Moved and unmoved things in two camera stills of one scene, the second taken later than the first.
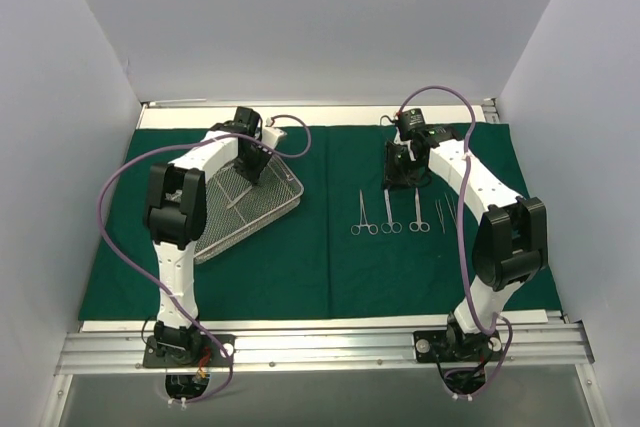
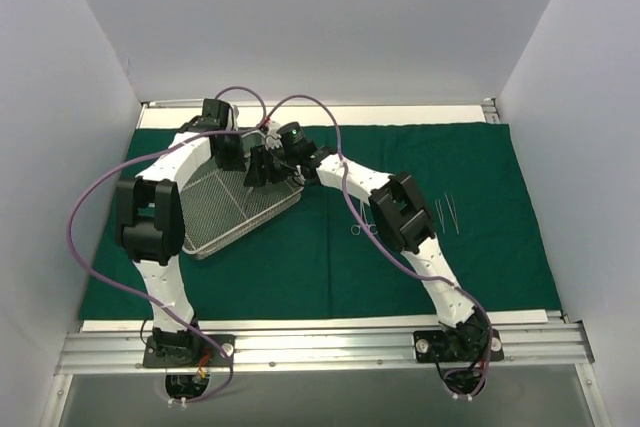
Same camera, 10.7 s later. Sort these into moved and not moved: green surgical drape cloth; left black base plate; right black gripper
Moved: right black gripper
Not moved: left black base plate; green surgical drape cloth
